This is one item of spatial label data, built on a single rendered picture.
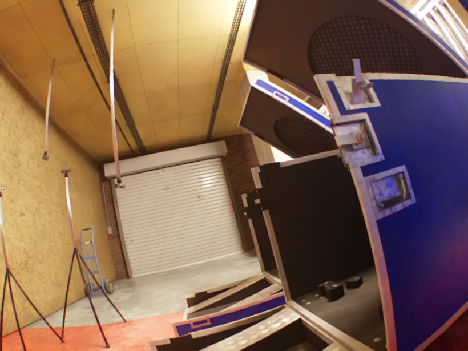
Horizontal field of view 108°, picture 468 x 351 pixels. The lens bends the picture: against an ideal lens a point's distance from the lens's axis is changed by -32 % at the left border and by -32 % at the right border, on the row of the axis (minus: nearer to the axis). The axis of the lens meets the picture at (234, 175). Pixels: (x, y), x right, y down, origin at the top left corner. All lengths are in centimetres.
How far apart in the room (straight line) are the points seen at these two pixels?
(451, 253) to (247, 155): 660
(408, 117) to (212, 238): 595
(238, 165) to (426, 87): 631
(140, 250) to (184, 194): 186
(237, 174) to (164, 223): 238
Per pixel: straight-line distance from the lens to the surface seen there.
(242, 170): 690
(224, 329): 142
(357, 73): 68
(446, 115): 98
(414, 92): 87
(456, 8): 55
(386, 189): 64
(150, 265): 647
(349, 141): 58
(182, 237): 636
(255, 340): 119
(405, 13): 128
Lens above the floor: 65
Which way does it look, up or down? 12 degrees up
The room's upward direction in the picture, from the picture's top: 15 degrees counter-clockwise
